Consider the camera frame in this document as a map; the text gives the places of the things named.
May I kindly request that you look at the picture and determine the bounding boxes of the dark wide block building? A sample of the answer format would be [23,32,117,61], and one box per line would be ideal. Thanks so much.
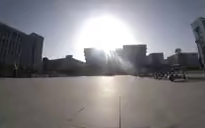
[113,43,148,75]

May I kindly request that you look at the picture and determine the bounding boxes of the grey paved plaza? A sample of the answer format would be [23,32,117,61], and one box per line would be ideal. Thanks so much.
[0,74,205,128]

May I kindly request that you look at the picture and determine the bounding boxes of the dark low building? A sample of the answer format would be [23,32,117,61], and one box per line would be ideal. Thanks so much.
[165,47,200,72]
[42,54,86,76]

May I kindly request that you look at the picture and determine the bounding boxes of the small dark building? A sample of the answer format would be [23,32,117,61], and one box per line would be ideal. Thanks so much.
[146,52,165,74]

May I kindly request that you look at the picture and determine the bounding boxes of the dark tall building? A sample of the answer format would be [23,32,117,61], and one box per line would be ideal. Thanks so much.
[0,17,45,78]

